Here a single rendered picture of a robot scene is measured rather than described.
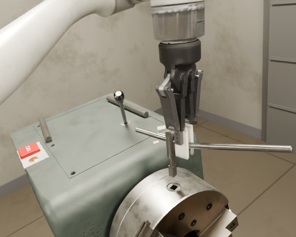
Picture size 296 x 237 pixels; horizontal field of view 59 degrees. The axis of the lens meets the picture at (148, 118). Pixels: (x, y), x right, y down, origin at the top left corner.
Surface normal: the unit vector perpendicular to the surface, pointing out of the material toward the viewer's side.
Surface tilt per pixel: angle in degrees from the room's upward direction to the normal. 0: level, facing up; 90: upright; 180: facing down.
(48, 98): 90
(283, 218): 0
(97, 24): 90
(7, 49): 57
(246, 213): 0
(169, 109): 95
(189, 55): 89
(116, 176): 35
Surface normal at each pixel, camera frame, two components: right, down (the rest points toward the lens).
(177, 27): -0.16, 0.41
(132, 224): -0.66, -0.42
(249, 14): -0.80, 0.40
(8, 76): 0.94, 0.10
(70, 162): -0.18, -0.88
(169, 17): -0.43, 0.40
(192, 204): 0.55, 0.29
